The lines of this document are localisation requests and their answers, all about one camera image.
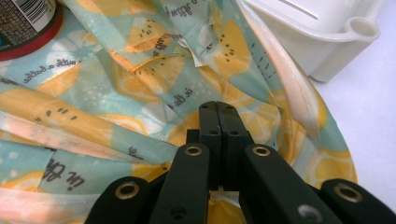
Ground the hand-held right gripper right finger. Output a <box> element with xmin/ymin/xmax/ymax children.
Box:
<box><xmin>216</xmin><ymin>101</ymin><xmax>255</xmax><ymax>192</ymax></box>

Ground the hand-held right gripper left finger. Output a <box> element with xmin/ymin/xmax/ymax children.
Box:
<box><xmin>186</xmin><ymin>100</ymin><xmax>222</xmax><ymax>191</ymax></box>

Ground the lemon print cloth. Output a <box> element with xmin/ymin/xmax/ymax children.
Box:
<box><xmin>0</xmin><ymin>0</ymin><xmax>359</xmax><ymax>224</ymax></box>

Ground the white plastic tray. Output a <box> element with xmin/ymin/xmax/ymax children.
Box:
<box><xmin>240</xmin><ymin>0</ymin><xmax>382</xmax><ymax>84</ymax></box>

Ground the red candy bottle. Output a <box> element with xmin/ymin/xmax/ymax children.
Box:
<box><xmin>0</xmin><ymin>0</ymin><xmax>64</xmax><ymax>62</ymax></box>

